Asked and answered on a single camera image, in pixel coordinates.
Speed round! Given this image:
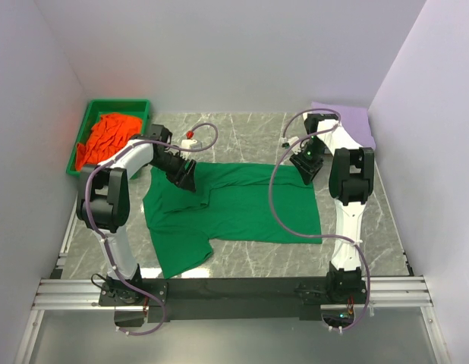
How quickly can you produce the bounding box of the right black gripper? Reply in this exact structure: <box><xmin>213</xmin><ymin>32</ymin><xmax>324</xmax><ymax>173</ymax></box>
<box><xmin>290</xmin><ymin>137</ymin><xmax>326</xmax><ymax>185</ymax></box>

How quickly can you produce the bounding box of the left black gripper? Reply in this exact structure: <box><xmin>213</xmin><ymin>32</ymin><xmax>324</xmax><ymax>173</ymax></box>
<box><xmin>150</xmin><ymin>151</ymin><xmax>197</xmax><ymax>193</ymax></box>

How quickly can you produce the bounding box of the green t-shirt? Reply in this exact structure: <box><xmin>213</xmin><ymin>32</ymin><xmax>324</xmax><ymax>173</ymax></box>
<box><xmin>143</xmin><ymin>162</ymin><xmax>322</xmax><ymax>278</ymax></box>

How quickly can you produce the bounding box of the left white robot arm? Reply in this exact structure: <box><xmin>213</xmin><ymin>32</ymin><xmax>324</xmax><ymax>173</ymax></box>
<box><xmin>76</xmin><ymin>124</ymin><xmax>199</xmax><ymax>305</ymax></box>

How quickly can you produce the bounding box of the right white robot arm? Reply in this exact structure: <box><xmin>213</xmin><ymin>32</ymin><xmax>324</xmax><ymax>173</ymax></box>
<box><xmin>290</xmin><ymin>109</ymin><xmax>374</xmax><ymax>303</ymax></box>

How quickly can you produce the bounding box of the folded purple t-shirt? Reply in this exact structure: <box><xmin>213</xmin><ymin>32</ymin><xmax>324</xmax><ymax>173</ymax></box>
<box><xmin>311</xmin><ymin>102</ymin><xmax>376</xmax><ymax>149</ymax></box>

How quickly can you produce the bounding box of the green plastic bin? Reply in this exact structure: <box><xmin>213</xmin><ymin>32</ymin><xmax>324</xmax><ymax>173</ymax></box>
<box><xmin>65</xmin><ymin>99</ymin><xmax>151</xmax><ymax>179</ymax></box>

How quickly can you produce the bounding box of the orange t-shirt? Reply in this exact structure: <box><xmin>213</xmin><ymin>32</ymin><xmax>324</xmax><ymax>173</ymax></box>
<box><xmin>75</xmin><ymin>113</ymin><xmax>143</xmax><ymax>171</ymax></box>

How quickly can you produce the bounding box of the black base beam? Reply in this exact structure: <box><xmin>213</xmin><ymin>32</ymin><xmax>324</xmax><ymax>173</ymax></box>
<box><xmin>99</xmin><ymin>277</ymin><xmax>368</xmax><ymax>323</ymax></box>

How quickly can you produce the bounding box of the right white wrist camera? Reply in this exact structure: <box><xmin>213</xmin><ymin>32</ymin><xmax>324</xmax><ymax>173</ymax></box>
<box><xmin>281</xmin><ymin>136</ymin><xmax>300</xmax><ymax>149</ymax></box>

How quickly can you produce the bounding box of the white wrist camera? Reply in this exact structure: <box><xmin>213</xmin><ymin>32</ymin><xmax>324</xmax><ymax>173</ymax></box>
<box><xmin>181</xmin><ymin>130</ymin><xmax>202</xmax><ymax>152</ymax></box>
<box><xmin>281</xmin><ymin>136</ymin><xmax>300</xmax><ymax>149</ymax></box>

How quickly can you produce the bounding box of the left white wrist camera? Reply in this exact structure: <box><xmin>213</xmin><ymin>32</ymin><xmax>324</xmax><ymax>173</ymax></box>
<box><xmin>181</xmin><ymin>130</ymin><xmax>202</xmax><ymax>152</ymax></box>

